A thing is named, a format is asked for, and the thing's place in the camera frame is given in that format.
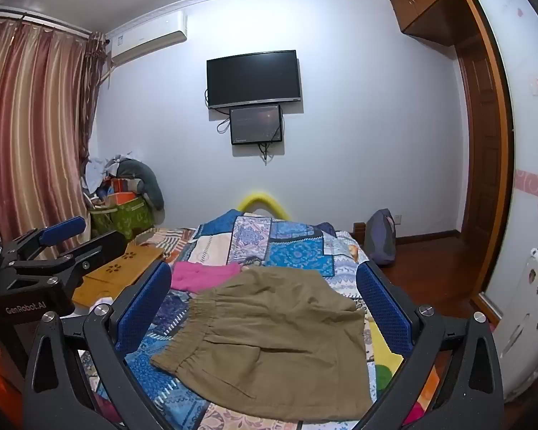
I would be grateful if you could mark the grey purple backpack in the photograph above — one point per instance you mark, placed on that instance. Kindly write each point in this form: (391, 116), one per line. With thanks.
(381, 237)

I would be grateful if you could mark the yellow green cloth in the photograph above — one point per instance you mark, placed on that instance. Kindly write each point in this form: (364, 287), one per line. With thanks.
(381, 367)

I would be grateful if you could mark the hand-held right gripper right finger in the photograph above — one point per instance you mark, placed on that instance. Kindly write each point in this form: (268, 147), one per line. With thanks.
(382, 311)

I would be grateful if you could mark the black wall television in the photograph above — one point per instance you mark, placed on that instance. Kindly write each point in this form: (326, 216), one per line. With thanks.
(253, 78)

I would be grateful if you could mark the wooden door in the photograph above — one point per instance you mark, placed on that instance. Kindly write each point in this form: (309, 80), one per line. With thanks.
(479, 143)

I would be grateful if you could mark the wooden lap table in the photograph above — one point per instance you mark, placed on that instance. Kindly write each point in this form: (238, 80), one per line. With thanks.
(116, 268)

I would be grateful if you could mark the grey pillow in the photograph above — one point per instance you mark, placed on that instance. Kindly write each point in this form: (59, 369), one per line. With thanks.
(148, 183)

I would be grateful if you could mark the white air conditioner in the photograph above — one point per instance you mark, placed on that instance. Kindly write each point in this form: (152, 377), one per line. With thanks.
(148, 38)

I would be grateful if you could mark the yellow foam tube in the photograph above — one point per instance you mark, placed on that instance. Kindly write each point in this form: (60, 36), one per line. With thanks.
(262, 198)

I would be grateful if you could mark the small black screen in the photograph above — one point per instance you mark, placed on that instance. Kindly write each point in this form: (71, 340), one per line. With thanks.
(256, 124)

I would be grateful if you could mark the white appliance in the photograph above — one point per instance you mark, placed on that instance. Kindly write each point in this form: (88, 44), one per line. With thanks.
(529, 313)

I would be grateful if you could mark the orange box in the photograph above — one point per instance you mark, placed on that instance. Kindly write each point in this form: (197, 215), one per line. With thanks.
(123, 197)

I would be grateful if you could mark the wooden overhead cabinet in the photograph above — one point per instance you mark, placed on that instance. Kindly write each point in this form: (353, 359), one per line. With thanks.
(430, 4)

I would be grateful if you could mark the khaki pants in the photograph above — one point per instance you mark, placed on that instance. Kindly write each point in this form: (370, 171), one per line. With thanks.
(273, 345)

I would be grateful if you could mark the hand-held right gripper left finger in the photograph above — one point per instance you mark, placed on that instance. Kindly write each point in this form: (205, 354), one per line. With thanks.
(144, 309)

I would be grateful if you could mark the pile of white clothes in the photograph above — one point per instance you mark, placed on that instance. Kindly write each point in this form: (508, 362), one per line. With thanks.
(98, 170)

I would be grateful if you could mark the green patterned bag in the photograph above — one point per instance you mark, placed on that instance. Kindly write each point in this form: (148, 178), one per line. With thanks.
(125, 219)

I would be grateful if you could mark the pink cloth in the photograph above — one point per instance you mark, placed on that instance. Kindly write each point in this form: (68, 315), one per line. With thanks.
(201, 277)

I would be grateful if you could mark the white curtain rail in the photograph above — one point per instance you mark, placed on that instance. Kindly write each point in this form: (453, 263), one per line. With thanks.
(40, 20)

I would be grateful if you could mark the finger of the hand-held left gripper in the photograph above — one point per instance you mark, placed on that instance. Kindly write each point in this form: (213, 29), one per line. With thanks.
(62, 229)
(105, 246)

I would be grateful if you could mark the white wall socket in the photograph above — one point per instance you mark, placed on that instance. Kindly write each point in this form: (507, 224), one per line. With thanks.
(398, 220)

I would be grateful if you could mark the striped pink curtain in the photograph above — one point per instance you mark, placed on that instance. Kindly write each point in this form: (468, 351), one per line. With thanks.
(36, 121)

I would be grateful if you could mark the blue patchwork blanket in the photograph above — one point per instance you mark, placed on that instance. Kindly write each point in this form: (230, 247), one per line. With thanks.
(291, 246)

